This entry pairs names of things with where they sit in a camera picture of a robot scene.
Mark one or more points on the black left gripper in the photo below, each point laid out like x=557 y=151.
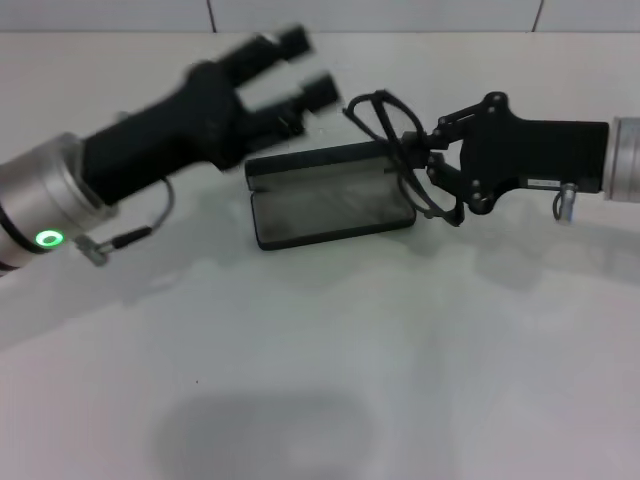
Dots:
x=165 y=135

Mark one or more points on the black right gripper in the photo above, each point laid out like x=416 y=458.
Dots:
x=540 y=150

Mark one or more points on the black glasses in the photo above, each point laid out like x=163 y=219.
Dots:
x=456 y=215

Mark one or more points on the black glasses case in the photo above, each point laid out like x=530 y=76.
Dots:
x=325 y=210

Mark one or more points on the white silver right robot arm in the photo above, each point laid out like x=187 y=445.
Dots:
x=625 y=160

